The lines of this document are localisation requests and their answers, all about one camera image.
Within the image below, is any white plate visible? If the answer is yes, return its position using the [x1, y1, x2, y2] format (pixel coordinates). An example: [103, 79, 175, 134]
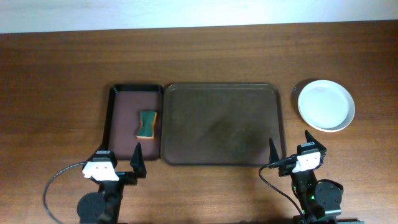
[297, 80, 356, 133]

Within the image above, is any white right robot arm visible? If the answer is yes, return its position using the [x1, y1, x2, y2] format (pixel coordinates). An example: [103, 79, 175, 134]
[259, 131, 344, 223]

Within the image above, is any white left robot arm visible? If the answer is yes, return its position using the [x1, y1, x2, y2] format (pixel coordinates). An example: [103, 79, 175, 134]
[76, 143, 147, 224]

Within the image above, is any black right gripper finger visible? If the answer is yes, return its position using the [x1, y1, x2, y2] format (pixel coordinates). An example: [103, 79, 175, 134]
[305, 130, 318, 144]
[269, 138, 280, 165]

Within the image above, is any small brown tray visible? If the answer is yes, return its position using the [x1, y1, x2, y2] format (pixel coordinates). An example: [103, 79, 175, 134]
[99, 83, 164, 161]

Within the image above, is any large dark brown tray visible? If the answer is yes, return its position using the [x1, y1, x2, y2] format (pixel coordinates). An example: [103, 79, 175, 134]
[160, 83, 286, 167]

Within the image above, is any orange green scrub sponge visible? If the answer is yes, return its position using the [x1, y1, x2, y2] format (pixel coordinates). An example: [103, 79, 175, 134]
[136, 111, 157, 139]

